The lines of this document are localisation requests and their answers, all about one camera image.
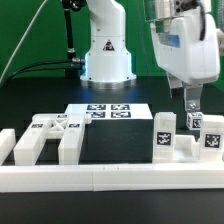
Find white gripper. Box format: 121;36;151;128
150;8;220;112

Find white chair seat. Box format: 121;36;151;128
167;134;199;163

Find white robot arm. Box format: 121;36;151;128
81;0;220;112

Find right white tagged cube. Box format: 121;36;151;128
186;112;203;130

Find white tag base sheet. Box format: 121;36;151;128
65;103;152;120

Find black camera stand pole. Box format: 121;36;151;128
61;0;87;78

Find white chair back frame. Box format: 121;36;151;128
13;114;92;166

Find grey white cable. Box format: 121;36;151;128
0;0;50;88

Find black cables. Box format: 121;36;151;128
4;58;85;85

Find white U-shaped obstacle frame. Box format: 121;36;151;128
0;129;224;192

